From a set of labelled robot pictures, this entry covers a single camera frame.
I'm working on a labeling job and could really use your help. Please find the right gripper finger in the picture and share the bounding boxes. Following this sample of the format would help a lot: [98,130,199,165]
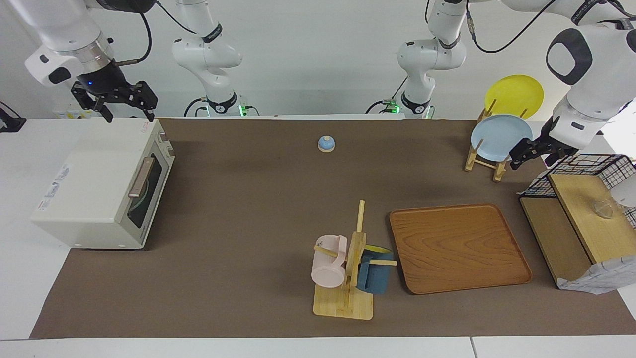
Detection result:
[71,82,114,123]
[119,81,159,122]

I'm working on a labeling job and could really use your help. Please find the oven door with handle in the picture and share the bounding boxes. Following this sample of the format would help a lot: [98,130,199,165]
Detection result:
[119,143,175,249]

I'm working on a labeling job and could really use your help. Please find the white toaster oven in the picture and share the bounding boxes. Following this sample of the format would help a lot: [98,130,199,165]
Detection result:
[31,118,175,250]

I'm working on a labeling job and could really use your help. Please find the white box with labels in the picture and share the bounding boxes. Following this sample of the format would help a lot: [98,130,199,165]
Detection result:
[54,102,95,120]

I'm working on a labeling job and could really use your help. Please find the light blue plate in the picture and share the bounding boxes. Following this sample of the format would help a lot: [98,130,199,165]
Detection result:
[471,114,533,162]

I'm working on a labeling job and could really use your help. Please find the wooden plate rack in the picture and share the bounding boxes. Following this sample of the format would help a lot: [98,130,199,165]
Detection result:
[465,99,530,183]

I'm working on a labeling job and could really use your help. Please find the yellow plate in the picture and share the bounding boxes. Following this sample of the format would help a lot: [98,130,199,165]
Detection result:
[484,75,545,120]

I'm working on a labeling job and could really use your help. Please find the wooden two-tier shelf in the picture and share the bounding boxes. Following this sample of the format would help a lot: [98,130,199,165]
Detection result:
[519,173,636,289]

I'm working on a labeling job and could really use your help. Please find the clear glass cup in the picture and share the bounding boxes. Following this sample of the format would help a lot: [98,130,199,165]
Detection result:
[593,200,617,219]

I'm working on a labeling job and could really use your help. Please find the white rounded object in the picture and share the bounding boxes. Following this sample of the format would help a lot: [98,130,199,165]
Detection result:
[610,177,636,208]

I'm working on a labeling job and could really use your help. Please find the brown wooden tray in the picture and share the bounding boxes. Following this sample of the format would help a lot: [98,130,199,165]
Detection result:
[389,203,533,295]

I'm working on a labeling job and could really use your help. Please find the white crumpled cloth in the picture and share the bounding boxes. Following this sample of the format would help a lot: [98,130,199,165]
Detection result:
[556,256,636,295]

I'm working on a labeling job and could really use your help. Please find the brown table mat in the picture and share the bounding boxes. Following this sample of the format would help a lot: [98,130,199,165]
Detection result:
[30,118,636,340]

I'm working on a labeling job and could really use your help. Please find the blue mug yellow inside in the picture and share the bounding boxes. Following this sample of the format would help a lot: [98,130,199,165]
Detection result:
[356,245,394,295]

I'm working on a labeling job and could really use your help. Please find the pink mug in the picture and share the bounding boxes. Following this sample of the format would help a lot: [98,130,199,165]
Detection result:
[311,235,348,289]

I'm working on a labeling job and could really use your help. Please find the wooden mug rack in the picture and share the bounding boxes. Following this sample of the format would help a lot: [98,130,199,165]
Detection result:
[313,200,398,320]

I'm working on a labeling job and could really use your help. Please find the black wire basket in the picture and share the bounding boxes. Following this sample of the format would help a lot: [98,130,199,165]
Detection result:
[519,153,636,229]

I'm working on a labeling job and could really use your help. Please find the black right base cable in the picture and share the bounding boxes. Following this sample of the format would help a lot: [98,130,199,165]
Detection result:
[184,97,207,118]

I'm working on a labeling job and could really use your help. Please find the black base cable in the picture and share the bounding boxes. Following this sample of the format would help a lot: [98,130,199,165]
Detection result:
[184,97,207,118]
[366,77,409,114]

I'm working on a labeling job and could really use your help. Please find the black right arm wrist cable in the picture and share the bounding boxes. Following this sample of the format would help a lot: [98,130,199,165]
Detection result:
[114,12,153,66]

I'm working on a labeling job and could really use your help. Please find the black clamp mount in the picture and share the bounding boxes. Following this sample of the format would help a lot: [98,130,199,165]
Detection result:
[0,102,26,133]

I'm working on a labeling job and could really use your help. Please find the black left base cable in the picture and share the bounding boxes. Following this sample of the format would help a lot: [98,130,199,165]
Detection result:
[366,77,409,114]

